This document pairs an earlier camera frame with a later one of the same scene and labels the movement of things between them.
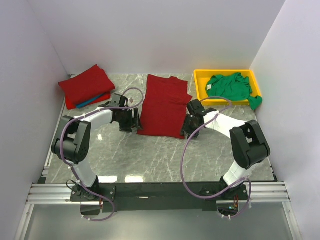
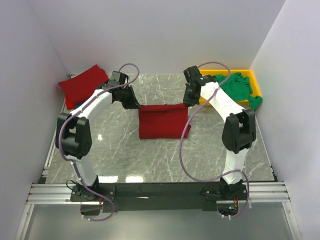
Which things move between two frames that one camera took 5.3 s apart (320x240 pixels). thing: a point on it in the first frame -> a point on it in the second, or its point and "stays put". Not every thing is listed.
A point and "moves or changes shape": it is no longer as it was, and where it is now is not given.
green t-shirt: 233,86 stays put
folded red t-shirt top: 90,84 stays put
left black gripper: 133,119 -> 130,99
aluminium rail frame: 42,193 stays put
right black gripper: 189,124 -> 190,95
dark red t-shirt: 164,107 moves or changes shape
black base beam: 159,196 stays put
